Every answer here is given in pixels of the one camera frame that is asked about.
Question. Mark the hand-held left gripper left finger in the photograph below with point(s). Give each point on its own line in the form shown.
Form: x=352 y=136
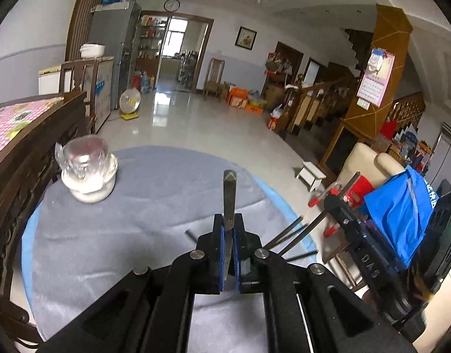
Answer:
x=221 y=264

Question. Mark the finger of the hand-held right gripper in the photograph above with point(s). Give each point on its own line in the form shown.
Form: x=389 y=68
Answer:
x=339 y=213

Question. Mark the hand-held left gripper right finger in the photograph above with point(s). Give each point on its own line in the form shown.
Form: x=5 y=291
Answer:
x=237 y=272

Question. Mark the dark metal chopstick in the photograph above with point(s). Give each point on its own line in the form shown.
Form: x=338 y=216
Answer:
x=284 y=233
x=229 y=198
x=306 y=254
x=190 y=236
x=302 y=233

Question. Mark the small white stool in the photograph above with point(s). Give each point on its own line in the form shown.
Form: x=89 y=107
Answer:
x=310 y=174

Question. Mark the beige armchair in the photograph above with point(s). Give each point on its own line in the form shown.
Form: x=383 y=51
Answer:
x=365 y=161

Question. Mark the blue tablecloth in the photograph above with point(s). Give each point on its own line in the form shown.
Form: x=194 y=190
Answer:
x=280 y=202

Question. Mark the blue bag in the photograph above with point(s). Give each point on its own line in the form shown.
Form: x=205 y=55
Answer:
x=402 y=213

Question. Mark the wooden pillar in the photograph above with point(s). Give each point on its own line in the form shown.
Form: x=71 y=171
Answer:
x=361 y=125

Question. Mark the grey tablecloth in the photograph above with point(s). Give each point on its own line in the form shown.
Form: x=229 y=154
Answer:
x=137 y=209

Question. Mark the wooden stair railing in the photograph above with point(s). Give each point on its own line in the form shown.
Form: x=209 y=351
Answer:
x=317 y=99

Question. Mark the orange cardboard boxes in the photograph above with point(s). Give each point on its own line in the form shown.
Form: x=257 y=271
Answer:
x=243 y=101

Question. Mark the white ceramic bowl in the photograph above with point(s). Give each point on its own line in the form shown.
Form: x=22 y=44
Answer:
x=91 y=187

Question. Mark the plastic-wrapped clear glass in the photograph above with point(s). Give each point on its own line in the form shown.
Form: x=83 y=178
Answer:
x=83 y=156

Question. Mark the wooden chair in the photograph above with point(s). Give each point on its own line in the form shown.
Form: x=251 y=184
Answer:
x=214 y=77

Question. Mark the small floor fan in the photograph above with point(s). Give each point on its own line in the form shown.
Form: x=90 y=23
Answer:
x=129 y=101

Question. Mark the carved dark wooden bench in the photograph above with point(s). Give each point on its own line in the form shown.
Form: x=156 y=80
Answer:
x=19 y=176

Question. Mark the white basin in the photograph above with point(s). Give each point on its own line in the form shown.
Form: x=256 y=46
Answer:
x=93 y=50

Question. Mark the small white cabinet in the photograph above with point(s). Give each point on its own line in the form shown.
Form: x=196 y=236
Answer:
x=49 y=81

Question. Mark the grey refrigerator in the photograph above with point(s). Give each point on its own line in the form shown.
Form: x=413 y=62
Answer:
x=113 y=36

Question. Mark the pink checkered cloth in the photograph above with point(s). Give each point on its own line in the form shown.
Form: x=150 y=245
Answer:
x=15 y=117

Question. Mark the wooden slatted door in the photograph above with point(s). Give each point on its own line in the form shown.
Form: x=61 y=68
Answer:
x=89 y=7

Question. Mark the wall calendar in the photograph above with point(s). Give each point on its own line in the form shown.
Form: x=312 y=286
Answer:
x=375 y=77

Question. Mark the framed wall picture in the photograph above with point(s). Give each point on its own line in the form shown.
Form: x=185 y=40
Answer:
x=246 y=38

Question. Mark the round wall clock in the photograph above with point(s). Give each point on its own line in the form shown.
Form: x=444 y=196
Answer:
x=171 y=4

